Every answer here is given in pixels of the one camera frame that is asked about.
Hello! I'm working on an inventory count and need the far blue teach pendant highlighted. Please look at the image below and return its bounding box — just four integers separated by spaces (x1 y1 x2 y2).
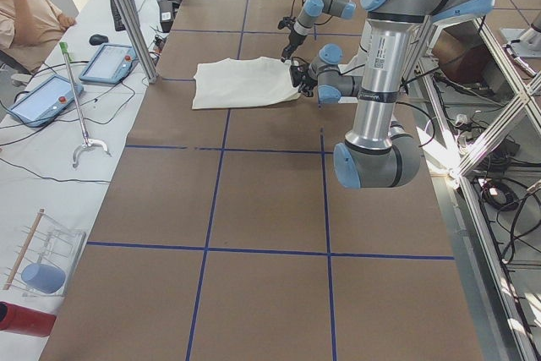
79 43 137 85

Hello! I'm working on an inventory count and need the near blue teach pendant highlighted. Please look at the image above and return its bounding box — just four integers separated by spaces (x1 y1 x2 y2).
8 74 74 128

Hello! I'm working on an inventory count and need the red bottle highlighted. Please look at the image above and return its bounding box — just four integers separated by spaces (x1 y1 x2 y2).
1 302 57 337

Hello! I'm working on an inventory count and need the reacher grabber tool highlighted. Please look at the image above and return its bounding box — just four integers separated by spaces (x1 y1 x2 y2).
59 41 110 168

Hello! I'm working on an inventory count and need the person in beige shirt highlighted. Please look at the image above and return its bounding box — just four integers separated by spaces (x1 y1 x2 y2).
1 0 76 73

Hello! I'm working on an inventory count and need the blue teach pendant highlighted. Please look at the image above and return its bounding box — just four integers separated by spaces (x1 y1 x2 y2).
8 74 74 128
79 43 137 85

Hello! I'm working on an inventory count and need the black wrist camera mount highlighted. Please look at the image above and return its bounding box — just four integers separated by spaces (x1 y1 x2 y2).
277 16 296 30

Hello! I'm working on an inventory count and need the clear acrylic rack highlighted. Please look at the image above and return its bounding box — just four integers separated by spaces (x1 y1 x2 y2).
1 214 87 297

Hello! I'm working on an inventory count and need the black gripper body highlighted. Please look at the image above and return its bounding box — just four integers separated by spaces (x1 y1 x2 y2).
281 30 305 59
289 63 315 97

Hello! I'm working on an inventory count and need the cream long-sleeve cat shirt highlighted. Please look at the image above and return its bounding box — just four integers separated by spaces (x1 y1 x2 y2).
192 57 299 110

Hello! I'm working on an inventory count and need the black keyboard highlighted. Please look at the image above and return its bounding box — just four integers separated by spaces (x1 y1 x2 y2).
110 0 138 31

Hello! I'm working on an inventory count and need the black computer mouse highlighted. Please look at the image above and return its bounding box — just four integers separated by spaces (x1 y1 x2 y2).
89 34 109 46

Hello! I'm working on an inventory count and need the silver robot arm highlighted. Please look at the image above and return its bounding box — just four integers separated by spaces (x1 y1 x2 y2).
278 0 356 62
290 0 495 189

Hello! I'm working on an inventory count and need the aluminium frame post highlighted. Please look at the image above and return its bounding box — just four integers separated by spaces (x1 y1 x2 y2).
115 0 158 84

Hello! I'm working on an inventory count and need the wooden stick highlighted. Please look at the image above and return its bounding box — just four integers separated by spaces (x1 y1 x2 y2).
3 208 45 291

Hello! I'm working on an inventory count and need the blue cup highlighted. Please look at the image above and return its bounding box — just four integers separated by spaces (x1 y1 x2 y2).
21 263 66 293

